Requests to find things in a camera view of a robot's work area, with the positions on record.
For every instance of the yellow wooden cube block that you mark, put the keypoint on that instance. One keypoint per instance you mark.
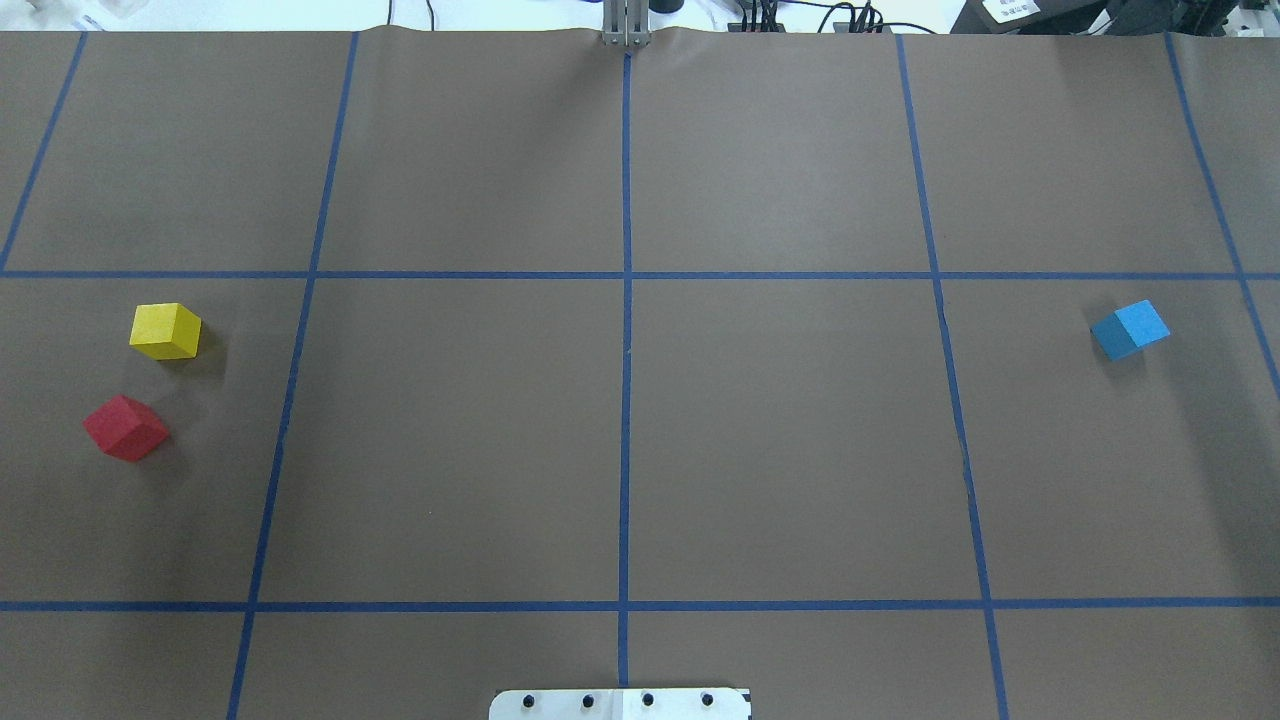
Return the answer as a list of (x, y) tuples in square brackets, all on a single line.
[(165, 332)]

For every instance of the blue wooden cube block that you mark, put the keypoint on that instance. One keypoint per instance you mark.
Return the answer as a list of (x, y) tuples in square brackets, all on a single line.
[(1129, 329)]

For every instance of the red wooden cube block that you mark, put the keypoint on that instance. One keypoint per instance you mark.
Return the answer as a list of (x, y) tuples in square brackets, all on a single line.
[(125, 428)]

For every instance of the aluminium camera mast post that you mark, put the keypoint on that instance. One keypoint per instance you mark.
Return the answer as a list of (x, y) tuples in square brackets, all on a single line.
[(625, 23)]

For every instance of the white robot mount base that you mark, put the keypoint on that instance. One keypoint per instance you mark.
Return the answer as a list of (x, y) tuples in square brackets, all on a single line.
[(623, 703)]

